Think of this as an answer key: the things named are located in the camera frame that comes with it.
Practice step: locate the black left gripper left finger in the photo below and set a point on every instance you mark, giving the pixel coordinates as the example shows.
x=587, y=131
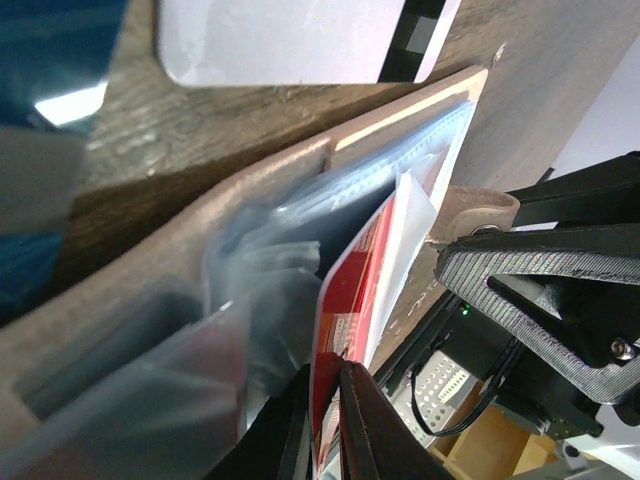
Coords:
x=278, y=443

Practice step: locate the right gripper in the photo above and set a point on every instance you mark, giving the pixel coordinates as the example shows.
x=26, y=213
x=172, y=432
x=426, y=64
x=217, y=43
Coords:
x=553, y=304

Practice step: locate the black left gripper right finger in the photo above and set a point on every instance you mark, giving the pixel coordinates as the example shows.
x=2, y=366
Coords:
x=375, y=443

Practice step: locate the beige leather card holder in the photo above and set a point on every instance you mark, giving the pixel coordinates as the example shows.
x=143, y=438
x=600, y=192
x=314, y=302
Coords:
x=156, y=366

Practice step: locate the red card with stripe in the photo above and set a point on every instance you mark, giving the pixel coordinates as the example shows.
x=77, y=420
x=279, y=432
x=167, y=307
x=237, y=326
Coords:
x=343, y=320

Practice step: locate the white magnetic stripe card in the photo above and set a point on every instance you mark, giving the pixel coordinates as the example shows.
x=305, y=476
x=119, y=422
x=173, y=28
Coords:
x=240, y=43

